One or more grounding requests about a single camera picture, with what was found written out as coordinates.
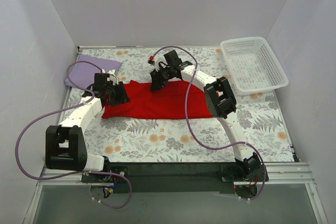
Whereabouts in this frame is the floral table mat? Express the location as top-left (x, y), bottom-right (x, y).
top-left (81, 48), bottom-right (294, 162)

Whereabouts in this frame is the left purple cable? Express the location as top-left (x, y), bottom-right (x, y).
top-left (15, 61), bottom-right (132, 209)

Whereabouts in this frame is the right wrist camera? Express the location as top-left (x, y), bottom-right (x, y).
top-left (148, 56), bottom-right (165, 71)

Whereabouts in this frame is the aluminium frame rail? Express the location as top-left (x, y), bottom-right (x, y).
top-left (24, 163), bottom-right (327, 223)

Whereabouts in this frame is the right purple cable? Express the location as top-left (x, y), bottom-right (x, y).
top-left (152, 45), bottom-right (267, 201)

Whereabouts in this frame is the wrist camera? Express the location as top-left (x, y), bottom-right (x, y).
top-left (148, 56), bottom-right (165, 71)
top-left (107, 70), bottom-right (118, 84)

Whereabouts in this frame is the white plastic basket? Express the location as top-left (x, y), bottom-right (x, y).
top-left (220, 37), bottom-right (289, 95)

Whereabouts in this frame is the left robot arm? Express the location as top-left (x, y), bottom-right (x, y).
top-left (45, 70), bottom-right (130, 182)

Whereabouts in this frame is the purple cable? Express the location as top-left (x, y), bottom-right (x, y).
top-left (152, 45), bottom-right (267, 201)
top-left (15, 61), bottom-right (132, 209)

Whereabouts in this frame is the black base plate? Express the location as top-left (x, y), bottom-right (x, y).
top-left (81, 162), bottom-right (269, 195)

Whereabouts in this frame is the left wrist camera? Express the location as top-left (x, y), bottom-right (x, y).
top-left (107, 70), bottom-right (118, 84)

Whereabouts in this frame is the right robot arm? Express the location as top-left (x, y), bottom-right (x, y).
top-left (148, 46), bottom-right (266, 182)

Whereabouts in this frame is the folded lavender t-shirt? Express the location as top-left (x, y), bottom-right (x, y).
top-left (69, 55), bottom-right (122, 88)

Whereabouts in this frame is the red t-shirt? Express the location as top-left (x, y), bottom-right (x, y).
top-left (101, 79), bottom-right (215, 120)

